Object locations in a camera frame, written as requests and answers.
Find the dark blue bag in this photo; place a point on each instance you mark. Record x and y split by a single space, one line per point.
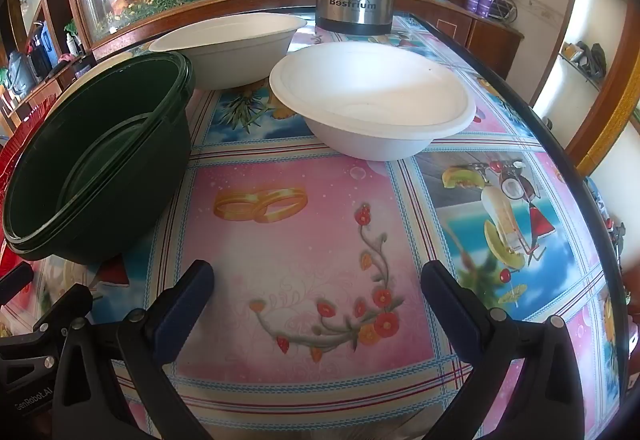
20 70

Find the dark grey bag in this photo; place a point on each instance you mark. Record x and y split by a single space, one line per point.
592 58

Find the white spray bottle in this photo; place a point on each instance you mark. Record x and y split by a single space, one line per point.
72 40

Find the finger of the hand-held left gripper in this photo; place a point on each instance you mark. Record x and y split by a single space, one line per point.
65 307
15 284

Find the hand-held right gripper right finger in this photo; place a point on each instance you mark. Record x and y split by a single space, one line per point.
442 300

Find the cream plastic plate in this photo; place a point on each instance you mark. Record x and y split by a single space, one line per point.
95 73

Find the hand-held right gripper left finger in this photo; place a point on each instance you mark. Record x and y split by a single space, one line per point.
185 305

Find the red plastic chair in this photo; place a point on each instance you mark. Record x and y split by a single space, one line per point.
15 160

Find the wooden side cabinet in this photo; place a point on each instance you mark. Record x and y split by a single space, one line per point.
490 35

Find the printed floral tablecloth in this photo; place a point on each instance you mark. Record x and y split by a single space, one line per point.
310 230

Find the white paper bowl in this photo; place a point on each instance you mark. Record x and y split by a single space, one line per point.
235 55
370 95

